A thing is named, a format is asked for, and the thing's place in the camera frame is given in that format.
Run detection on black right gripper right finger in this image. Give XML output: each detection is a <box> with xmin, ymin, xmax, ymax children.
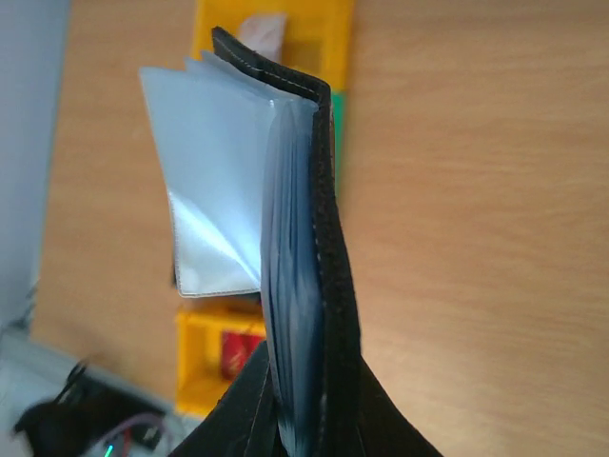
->
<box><xmin>323</xmin><ymin>358</ymin><xmax>441</xmax><ymax>456</ymax></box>

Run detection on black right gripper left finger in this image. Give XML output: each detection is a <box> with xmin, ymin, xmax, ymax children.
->
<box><xmin>171</xmin><ymin>342</ymin><xmax>279</xmax><ymax>457</ymax></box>

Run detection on red card in bin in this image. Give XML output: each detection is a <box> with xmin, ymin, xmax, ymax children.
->
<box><xmin>220</xmin><ymin>331</ymin><xmax>265</xmax><ymax>380</ymax></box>

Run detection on beige patterned cards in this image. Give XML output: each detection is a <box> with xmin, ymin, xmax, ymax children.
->
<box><xmin>237</xmin><ymin>12</ymin><xmax>287</xmax><ymax>63</ymax></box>

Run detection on near yellow plastic bin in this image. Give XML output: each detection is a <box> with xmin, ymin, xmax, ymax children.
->
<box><xmin>176</xmin><ymin>300</ymin><xmax>265</xmax><ymax>417</ymax></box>

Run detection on yellow plastic bin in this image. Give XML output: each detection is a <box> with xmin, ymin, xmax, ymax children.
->
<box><xmin>191</xmin><ymin>0</ymin><xmax>355</xmax><ymax>91</ymax></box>
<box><xmin>176</xmin><ymin>300</ymin><xmax>265</xmax><ymax>417</ymax></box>

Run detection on green plastic bin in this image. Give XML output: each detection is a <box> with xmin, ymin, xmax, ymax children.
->
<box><xmin>332</xmin><ymin>91</ymin><xmax>345</xmax><ymax>189</ymax></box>

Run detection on far yellow plastic bin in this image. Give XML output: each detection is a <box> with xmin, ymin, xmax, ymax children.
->
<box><xmin>191</xmin><ymin>0</ymin><xmax>355</xmax><ymax>91</ymax></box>

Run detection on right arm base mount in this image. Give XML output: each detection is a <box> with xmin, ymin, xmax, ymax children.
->
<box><xmin>10</xmin><ymin>362</ymin><xmax>172</xmax><ymax>456</ymax></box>

